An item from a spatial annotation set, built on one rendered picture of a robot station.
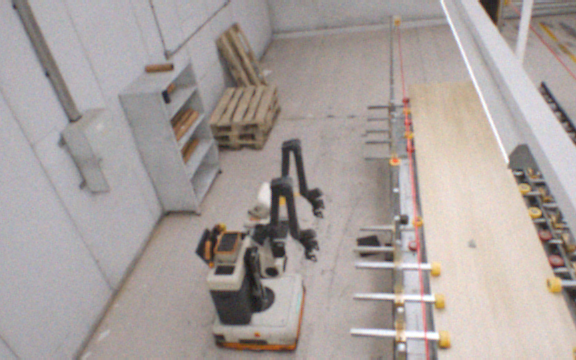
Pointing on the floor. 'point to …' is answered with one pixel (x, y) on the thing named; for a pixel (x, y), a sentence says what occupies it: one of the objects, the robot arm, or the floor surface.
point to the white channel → (546, 139)
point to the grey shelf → (167, 174)
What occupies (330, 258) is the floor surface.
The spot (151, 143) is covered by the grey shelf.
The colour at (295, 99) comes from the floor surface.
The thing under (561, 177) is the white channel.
